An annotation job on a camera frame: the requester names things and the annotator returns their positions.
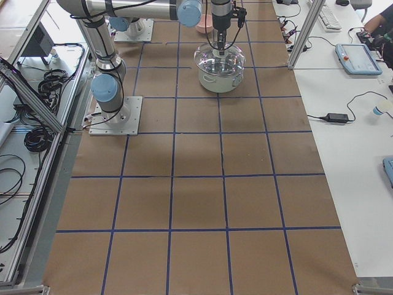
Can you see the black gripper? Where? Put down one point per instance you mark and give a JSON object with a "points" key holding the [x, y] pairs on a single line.
{"points": [[220, 22]]}

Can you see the glass pot lid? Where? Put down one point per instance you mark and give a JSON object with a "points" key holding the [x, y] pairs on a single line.
{"points": [[210, 62]]}

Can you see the person forearm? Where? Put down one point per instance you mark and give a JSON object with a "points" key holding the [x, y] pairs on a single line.
{"points": [[380, 26]]}

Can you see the pale green cooking pot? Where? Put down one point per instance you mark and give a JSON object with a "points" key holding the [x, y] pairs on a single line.
{"points": [[219, 84]]}

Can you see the pink bowl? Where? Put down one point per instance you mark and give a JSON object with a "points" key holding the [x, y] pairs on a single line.
{"points": [[205, 24]]}

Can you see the white keyboard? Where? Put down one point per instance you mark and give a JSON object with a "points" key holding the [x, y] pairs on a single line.
{"points": [[328, 20]]}

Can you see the blue teach pendant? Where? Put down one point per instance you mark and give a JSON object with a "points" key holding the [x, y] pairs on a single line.
{"points": [[388, 168], [356, 59]]}

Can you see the black power adapter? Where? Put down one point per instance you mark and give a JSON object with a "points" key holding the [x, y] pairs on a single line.
{"points": [[335, 118]]}

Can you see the paper cup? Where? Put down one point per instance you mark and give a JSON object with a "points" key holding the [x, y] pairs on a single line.
{"points": [[382, 107]]}

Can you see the black box device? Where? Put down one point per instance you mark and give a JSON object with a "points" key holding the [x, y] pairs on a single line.
{"points": [[40, 44]]}

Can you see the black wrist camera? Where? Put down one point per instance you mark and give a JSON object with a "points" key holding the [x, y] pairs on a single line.
{"points": [[239, 13]]}

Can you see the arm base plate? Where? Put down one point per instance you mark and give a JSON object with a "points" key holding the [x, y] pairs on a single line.
{"points": [[126, 122], [146, 36]]}

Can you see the aluminium frame post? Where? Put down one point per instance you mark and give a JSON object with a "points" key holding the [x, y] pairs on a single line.
{"points": [[305, 31]]}

